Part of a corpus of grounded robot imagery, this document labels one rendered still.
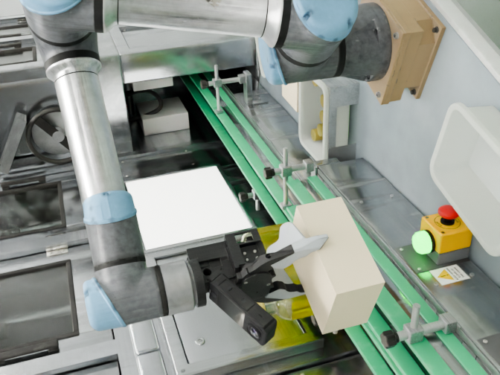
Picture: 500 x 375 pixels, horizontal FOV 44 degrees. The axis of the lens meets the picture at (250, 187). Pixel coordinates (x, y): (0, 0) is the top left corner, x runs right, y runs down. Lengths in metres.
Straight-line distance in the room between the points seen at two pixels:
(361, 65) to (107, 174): 0.51
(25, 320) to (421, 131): 1.06
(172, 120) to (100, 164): 1.42
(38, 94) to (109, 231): 1.39
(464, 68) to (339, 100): 0.44
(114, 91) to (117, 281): 1.42
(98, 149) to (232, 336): 0.61
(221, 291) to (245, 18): 0.44
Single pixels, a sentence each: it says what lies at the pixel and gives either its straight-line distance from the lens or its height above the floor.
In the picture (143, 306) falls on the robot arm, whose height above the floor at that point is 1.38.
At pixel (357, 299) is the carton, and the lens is 0.92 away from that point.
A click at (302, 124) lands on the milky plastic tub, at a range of 1.72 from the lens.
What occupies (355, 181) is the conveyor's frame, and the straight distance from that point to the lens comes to 1.48.
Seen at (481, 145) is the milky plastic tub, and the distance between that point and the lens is 1.17.
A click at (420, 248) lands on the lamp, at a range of 1.22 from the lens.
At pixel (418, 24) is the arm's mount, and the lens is 1.22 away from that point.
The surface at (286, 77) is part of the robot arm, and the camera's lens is 1.17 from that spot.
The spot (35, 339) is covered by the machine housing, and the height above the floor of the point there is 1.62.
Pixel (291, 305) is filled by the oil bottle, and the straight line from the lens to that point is 1.33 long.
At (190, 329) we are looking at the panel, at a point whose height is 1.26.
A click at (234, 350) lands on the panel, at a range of 1.44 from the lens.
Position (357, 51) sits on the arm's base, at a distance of 1.20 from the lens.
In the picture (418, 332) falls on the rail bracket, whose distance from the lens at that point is 1.08.
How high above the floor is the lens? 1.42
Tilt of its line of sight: 14 degrees down
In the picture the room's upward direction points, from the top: 101 degrees counter-clockwise
